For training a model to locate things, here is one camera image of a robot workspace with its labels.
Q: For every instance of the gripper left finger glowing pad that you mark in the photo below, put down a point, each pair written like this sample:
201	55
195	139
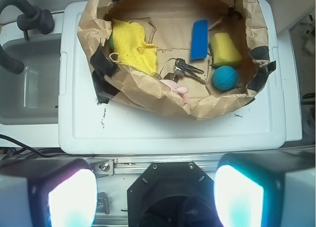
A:
47	193

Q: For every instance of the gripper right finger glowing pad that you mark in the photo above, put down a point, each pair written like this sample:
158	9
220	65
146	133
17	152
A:
266	189

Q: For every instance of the yellow sponge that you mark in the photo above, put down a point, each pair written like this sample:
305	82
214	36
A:
224	52

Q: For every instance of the blue sponge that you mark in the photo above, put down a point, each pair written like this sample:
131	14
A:
199	43

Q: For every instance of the white plastic bin lid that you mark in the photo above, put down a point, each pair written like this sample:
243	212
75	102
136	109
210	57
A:
88	127

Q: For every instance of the teal rubber ball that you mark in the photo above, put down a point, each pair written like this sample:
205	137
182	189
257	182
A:
225	78

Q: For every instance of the pink soft toy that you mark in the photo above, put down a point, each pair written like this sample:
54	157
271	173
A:
177	94

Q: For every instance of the bunch of metal keys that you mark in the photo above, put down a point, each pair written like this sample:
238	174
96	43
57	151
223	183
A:
181	69

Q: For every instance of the brown paper bag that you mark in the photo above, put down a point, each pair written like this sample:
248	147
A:
168	24

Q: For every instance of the green object under cloth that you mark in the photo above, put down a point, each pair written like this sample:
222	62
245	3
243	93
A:
111	43

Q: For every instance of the yellow mesh cloth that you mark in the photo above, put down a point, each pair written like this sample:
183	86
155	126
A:
132	49

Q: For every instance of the black sink faucet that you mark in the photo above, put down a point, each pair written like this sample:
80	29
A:
32	18

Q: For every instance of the aluminium frame rail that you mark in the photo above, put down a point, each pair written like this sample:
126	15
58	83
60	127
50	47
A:
131	164

